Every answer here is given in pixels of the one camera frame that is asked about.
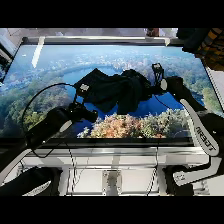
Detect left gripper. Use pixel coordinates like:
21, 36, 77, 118
68, 101, 100, 124

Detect black garment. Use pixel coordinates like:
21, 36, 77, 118
175, 28, 209, 55
73, 67, 155, 115

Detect yellow checked garment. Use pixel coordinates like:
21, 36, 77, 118
195, 28, 224, 72

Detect black cable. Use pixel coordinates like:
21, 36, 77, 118
67, 146, 80, 195
146, 146, 160, 195
21, 82, 79, 160

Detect silver frame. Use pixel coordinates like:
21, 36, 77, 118
0, 143, 224, 197

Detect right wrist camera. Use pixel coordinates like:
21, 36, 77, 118
151, 62, 165, 85

